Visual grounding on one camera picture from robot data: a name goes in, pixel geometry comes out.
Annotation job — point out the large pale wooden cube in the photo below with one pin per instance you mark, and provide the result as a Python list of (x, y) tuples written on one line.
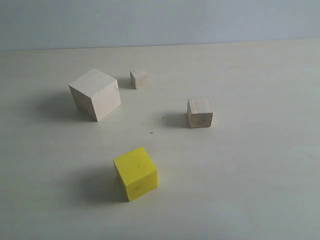
[(95, 94)]

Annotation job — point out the medium wooden cube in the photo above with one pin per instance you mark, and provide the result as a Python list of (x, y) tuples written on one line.
[(199, 112)]

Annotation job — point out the yellow cube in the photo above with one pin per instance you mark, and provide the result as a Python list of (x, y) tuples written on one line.
[(137, 173)]

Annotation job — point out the small wooden cube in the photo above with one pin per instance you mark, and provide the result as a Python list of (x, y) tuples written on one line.
[(139, 78)]

